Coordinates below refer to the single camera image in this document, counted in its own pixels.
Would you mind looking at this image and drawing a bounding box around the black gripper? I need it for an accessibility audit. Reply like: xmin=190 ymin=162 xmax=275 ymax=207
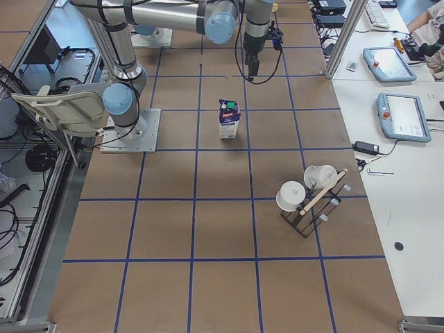
xmin=243 ymin=31 xmax=269 ymax=80

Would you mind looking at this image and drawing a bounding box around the grey office chair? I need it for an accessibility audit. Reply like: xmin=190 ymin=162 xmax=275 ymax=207
xmin=11 ymin=83 xmax=110 ymax=169

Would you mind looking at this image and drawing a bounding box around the aluminium frame post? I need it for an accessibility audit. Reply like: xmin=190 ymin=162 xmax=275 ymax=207
xmin=325 ymin=0 xmax=367 ymax=79

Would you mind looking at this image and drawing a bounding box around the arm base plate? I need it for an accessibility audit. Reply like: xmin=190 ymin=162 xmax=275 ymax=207
xmin=99 ymin=108 xmax=161 ymax=153

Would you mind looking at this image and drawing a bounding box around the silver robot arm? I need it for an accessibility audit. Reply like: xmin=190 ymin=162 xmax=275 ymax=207
xmin=71 ymin=1 xmax=283 ymax=84
xmin=130 ymin=25 xmax=173 ymax=49

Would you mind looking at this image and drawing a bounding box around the black wire mug rack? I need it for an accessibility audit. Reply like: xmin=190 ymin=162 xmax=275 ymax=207
xmin=280 ymin=169 xmax=351 ymax=239

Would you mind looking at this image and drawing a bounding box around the white keyboard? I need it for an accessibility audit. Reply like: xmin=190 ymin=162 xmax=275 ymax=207
xmin=364 ymin=1 xmax=390 ymax=31

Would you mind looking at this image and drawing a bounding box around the lower blue teach pendant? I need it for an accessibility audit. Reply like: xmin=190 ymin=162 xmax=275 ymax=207
xmin=376 ymin=93 xmax=431 ymax=142

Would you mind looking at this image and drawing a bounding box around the black power adapter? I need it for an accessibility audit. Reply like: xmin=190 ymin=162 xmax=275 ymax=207
xmin=352 ymin=140 xmax=379 ymax=155

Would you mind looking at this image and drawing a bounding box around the blue teach pendant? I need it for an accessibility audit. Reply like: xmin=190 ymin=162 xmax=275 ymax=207
xmin=376 ymin=93 xmax=431 ymax=142
xmin=363 ymin=46 xmax=417 ymax=83

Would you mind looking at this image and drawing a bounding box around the blue white milk carton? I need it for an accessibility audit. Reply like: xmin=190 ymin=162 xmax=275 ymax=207
xmin=219 ymin=99 xmax=241 ymax=139

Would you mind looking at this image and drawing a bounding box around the white cup on rack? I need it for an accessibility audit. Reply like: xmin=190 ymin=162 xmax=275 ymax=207
xmin=304 ymin=165 xmax=337 ymax=189
xmin=276 ymin=180 xmax=306 ymax=212

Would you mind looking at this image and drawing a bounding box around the upper blue teach pendant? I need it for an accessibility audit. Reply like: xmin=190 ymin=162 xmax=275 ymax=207
xmin=363 ymin=46 xmax=417 ymax=83

